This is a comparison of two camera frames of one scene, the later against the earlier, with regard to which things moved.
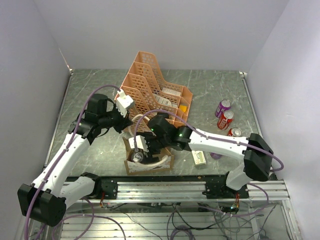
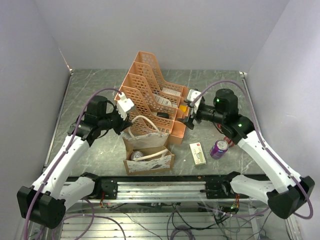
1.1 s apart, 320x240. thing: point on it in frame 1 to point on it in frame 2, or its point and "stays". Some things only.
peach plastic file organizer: x=143 y=83 stays
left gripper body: x=115 y=119 stays
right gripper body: x=155 y=144 to x=205 y=112
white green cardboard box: x=199 y=157 stays
